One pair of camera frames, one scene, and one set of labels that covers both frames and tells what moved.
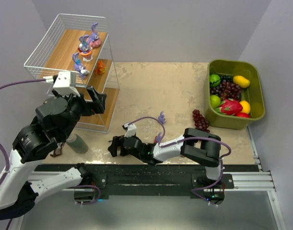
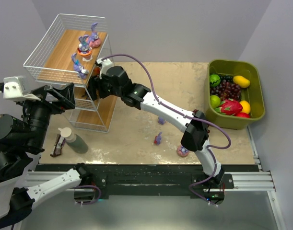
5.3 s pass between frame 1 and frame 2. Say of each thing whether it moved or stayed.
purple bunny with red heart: stayed
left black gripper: moved
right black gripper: moved
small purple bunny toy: stayed
